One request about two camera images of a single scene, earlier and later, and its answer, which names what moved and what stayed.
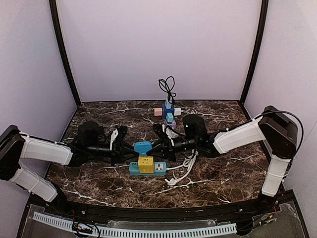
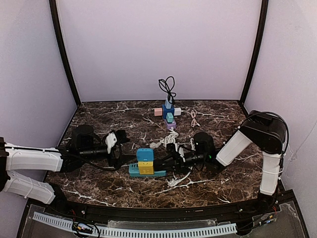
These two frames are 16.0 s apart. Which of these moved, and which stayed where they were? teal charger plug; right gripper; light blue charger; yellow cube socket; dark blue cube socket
Moved: right gripper
Stayed: light blue charger; dark blue cube socket; yellow cube socket; teal charger plug
